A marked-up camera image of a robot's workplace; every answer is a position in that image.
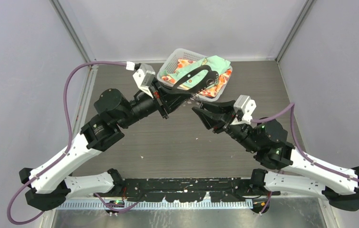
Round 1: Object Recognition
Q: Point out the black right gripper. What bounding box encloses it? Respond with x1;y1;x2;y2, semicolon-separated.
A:
193;98;261;152

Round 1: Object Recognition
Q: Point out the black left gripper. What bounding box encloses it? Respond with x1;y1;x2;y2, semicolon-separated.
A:
116;76;190;128

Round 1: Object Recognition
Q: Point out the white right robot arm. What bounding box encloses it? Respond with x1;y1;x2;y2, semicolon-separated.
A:
193;95;359;211

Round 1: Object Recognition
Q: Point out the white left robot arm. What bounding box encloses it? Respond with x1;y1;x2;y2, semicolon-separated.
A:
19;79;191;211

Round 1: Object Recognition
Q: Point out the orange floral cloth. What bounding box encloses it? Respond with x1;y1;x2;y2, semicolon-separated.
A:
161;58;233;97

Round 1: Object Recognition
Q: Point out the green cloth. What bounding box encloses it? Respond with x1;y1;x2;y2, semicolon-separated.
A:
160;55;232;90

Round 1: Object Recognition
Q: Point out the white plastic basket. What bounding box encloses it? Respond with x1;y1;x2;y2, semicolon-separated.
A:
156;48;233;101

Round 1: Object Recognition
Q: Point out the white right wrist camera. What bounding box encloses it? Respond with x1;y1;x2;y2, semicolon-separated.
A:
230;95;256;125

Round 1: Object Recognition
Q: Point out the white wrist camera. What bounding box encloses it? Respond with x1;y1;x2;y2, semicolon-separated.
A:
133;63;155;98
230;95;256;125

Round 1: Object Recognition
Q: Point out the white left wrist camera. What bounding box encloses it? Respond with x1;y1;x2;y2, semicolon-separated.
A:
133;63;155;98

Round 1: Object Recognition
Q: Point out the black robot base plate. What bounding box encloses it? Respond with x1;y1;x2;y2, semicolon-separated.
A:
100;177;269;203

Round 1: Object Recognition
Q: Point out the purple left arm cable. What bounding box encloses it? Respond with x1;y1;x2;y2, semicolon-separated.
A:
7;61;136;226

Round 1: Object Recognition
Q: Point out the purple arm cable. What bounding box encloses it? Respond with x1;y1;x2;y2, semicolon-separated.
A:
250;102;359;192
7;61;136;226

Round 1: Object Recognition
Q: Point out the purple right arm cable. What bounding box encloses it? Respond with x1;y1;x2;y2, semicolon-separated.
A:
250;102;359;192

